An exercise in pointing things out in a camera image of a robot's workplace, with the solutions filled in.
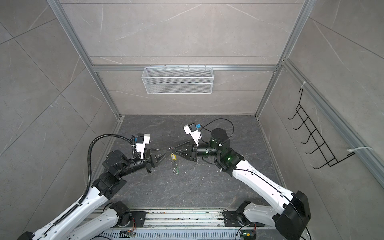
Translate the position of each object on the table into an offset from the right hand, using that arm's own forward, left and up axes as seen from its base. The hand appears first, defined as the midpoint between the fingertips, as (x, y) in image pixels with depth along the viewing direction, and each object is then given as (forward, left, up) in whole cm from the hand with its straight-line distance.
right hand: (174, 151), depth 60 cm
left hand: (0, +2, +1) cm, 2 cm away
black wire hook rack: (-3, -63, -3) cm, 63 cm away
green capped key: (+8, +3, -37) cm, 38 cm away
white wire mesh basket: (+58, +2, -4) cm, 58 cm away
